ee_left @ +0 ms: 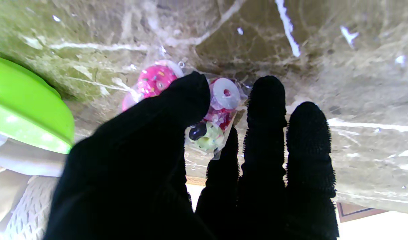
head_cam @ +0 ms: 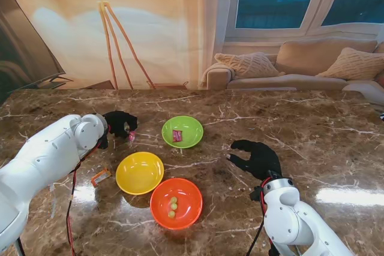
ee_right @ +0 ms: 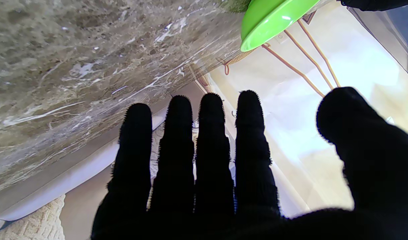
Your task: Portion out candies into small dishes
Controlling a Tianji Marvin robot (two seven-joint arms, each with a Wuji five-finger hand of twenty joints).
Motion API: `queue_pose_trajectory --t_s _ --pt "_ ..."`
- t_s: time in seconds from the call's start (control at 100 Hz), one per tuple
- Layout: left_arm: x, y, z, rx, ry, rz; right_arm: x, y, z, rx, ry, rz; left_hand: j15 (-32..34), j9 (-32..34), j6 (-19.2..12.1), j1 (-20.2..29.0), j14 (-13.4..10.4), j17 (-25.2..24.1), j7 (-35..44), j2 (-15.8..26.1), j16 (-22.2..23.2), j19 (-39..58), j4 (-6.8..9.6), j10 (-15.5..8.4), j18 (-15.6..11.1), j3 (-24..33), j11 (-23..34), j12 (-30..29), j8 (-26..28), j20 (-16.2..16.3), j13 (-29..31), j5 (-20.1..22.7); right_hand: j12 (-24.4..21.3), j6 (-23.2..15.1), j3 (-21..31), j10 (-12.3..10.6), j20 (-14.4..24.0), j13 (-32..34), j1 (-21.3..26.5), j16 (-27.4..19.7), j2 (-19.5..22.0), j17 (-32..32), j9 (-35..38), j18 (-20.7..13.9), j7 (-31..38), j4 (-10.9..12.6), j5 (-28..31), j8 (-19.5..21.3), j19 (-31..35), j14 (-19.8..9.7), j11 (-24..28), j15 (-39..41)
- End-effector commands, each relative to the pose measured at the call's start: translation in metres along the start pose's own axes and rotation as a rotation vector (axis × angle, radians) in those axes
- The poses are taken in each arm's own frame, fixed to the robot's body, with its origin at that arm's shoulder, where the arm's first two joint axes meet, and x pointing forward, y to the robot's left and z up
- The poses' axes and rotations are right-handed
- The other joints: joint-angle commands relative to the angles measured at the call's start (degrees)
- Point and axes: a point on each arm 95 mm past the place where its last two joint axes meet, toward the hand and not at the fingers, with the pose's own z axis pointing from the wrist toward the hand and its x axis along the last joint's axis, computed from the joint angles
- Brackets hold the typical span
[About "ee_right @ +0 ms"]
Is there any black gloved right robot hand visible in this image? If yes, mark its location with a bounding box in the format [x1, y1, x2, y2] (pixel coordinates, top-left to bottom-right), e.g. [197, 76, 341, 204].
[90, 87, 408, 240]

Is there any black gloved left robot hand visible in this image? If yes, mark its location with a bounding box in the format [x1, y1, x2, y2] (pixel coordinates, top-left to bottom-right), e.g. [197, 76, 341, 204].
[341, 0, 408, 11]

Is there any low brown wooden table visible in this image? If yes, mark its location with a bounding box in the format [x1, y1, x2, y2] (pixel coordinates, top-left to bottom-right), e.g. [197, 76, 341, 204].
[302, 10, 317, 26]

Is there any green plastic bowl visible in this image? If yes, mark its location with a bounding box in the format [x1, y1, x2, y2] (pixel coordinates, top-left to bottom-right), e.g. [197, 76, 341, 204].
[241, 0, 321, 52]

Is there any beige sofa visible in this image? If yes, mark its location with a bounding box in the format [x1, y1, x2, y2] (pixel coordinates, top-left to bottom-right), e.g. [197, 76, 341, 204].
[0, 100, 306, 240]

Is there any beige knitted cushion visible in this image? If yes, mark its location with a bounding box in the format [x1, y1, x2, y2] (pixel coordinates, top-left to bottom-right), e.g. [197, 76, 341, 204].
[0, 194, 66, 240]

